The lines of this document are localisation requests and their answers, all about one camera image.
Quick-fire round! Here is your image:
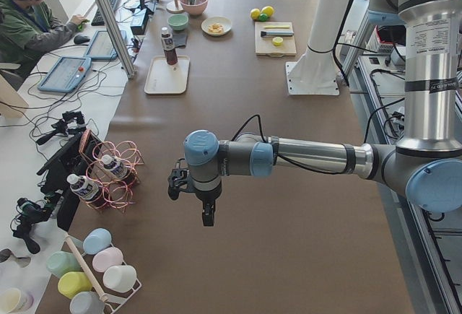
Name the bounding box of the copper wire bottle rack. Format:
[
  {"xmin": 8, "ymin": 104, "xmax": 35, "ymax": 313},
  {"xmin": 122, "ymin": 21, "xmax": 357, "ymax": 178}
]
[{"xmin": 79, "ymin": 130, "xmax": 144, "ymax": 213}]

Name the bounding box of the cream serving tray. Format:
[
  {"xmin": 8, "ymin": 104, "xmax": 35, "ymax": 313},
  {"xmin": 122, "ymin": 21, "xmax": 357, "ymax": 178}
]
[{"xmin": 144, "ymin": 56, "xmax": 190, "ymax": 95}]

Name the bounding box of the metal cylinder tool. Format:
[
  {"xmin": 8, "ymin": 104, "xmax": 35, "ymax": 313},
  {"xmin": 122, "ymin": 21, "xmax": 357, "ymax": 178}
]
[{"xmin": 260, "ymin": 30, "xmax": 294, "ymax": 38}]

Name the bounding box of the pink bowl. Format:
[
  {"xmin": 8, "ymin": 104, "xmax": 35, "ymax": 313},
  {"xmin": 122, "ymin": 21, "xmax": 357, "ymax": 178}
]
[{"xmin": 179, "ymin": 0, "xmax": 209, "ymax": 16}]

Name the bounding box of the black tripod camera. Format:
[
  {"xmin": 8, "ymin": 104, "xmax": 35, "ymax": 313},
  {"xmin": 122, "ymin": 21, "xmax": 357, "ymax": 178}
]
[{"xmin": 35, "ymin": 111, "xmax": 87, "ymax": 145}]

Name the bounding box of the green lime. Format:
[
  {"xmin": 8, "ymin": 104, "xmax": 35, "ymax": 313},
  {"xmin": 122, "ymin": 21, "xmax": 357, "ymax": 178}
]
[{"xmin": 258, "ymin": 13, "xmax": 269, "ymax": 22}]

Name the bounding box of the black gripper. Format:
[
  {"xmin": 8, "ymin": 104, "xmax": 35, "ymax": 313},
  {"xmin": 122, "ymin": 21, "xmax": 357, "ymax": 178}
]
[{"xmin": 192, "ymin": 176, "xmax": 222, "ymax": 227}]

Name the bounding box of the blue cup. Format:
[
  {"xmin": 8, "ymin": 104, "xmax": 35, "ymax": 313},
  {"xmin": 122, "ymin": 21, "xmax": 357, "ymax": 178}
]
[{"xmin": 83, "ymin": 228, "xmax": 112, "ymax": 255}]

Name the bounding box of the grey cup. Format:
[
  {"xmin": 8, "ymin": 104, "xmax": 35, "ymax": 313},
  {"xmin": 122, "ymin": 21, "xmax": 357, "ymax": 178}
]
[{"xmin": 69, "ymin": 292, "xmax": 105, "ymax": 314}]

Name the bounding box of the person in green jacket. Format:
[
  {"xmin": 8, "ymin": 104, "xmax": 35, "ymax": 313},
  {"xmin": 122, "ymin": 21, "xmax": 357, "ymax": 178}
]
[{"xmin": 1, "ymin": 0, "xmax": 87, "ymax": 79}]

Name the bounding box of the green cup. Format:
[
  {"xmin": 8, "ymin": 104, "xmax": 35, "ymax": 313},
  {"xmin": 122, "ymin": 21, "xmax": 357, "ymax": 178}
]
[{"xmin": 46, "ymin": 250, "xmax": 81, "ymax": 279}]

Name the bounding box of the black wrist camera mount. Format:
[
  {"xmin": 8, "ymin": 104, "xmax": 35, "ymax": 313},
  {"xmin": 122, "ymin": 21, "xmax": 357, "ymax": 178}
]
[{"xmin": 167, "ymin": 158, "xmax": 193, "ymax": 201}]

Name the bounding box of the yellow lemon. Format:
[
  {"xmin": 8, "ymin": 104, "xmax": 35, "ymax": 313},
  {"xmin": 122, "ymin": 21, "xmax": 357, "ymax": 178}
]
[
  {"xmin": 250, "ymin": 8, "xmax": 261, "ymax": 20},
  {"xmin": 261, "ymin": 6, "xmax": 274, "ymax": 17}
]

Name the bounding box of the black keyboard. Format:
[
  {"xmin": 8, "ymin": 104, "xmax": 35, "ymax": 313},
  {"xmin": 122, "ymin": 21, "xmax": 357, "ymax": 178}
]
[{"xmin": 90, "ymin": 0, "xmax": 121, "ymax": 26}]

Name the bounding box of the grey cloth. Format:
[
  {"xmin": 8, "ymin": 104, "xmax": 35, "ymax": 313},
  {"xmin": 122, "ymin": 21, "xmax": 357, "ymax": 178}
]
[{"xmin": 173, "ymin": 31, "xmax": 188, "ymax": 48}]

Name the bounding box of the blue teach pendant far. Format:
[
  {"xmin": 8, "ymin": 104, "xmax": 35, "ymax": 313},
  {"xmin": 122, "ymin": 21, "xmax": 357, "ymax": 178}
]
[{"xmin": 84, "ymin": 30, "xmax": 117, "ymax": 61}]

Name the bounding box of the wooden rolling stick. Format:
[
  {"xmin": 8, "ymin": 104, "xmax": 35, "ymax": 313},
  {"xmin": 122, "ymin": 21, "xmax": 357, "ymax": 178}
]
[{"xmin": 64, "ymin": 234, "xmax": 109, "ymax": 302}]

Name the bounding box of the brown tea bottle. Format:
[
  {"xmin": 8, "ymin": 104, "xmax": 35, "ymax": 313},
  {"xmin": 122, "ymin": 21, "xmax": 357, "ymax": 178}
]
[{"xmin": 161, "ymin": 27, "xmax": 178, "ymax": 66}]

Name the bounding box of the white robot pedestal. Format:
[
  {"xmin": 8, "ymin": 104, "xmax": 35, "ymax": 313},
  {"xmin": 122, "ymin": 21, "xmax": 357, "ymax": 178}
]
[{"xmin": 286, "ymin": 0, "xmax": 351, "ymax": 95}]

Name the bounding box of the aluminium frame post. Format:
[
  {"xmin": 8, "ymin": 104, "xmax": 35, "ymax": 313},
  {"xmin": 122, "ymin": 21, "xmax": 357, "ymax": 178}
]
[{"xmin": 95, "ymin": 0, "xmax": 136, "ymax": 79}]

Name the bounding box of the half lemon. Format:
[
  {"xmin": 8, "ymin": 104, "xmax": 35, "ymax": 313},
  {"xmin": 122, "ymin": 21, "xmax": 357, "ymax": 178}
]
[{"xmin": 272, "ymin": 37, "xmax": 284, "ymax": 46}]

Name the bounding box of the black mouse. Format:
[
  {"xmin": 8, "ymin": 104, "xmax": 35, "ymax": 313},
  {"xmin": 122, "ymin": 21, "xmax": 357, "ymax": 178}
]
[{"xmin": 74, "ymin": 35, "xmax": 90, "ymax": 45}]

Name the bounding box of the pink cup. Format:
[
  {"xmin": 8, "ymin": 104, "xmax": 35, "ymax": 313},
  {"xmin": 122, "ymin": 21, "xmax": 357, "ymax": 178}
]
[{"xmin": 92, "ymin": 247, "xmax": 123, "ymax": 273}]

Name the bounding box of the bottle in rack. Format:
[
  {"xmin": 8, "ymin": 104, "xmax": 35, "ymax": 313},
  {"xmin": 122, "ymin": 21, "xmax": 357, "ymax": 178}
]
[
  {"xmin": 101, "ymin": 154, "xmax": 129, "ymax": 180},
  {"xmin": 66, "ymin": 173, "xmax": 102, "ymax": 201}
]

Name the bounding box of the yellow cup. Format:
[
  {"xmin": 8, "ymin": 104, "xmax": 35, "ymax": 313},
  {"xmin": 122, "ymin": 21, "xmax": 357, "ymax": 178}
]
[{"xmin": 58, "ymin": 271, "xmax": 92, "ymax": 299}]

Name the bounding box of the bottle in rack lower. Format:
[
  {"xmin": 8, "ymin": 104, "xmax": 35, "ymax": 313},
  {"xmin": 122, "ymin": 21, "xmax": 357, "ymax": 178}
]
[{"xmin": 66, "ymin": 173, "xmax": 102, "ymax": 201}]

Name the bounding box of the blue teach pendant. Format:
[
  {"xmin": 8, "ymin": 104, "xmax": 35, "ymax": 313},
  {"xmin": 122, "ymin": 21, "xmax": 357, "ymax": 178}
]
[
  {"xmin": 38, "ymin": 56, "xmax": 92, "ymax": 93},
  {"xmin": 84, "ymin": 30, "xmax": 117, "ymax": 61}
]

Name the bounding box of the white cup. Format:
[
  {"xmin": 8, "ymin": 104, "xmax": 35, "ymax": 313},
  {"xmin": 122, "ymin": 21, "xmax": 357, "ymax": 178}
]
[{"xmin": 103, "ymin": 265, "xmax": 137, "ymax": 293}]

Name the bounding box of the blue teach pendant near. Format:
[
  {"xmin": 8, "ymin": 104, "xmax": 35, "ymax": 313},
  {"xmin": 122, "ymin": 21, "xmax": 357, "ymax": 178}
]
[{"xmin": 38, "ymin": 56, "xmax": 92, "ymax": 93}]

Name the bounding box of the white plate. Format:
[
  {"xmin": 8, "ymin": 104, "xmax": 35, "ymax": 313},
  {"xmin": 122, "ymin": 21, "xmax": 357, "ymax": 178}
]
[{"xmin": 201, "ymin": 17, "xmax": 232, "ymax": 37}]

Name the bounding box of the yellow plastic knife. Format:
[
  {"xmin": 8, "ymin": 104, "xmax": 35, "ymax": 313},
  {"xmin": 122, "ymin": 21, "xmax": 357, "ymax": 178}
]
[{"xmin": 263, "ymin": 24, "xmax": 290, "ymax": 29}]

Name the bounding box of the green bowl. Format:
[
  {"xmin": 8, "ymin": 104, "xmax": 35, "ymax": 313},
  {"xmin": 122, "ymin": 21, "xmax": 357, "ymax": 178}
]
[{"xmin": 167, "ymin": 14, "xmax": 189, "ymax": 31}]

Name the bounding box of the wooden cutting board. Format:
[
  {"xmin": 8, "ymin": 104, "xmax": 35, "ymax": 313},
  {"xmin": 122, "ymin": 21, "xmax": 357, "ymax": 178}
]
[{"xmin": 254, "ymin": 22, "xmax": 297, "ymax": 56}]

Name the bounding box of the bottle in rack upper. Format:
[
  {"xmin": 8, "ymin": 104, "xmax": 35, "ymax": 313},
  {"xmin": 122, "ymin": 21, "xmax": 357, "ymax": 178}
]
[{"xmin": 101, "ymin": 154, "xmax": 129, "ymax": 180}]

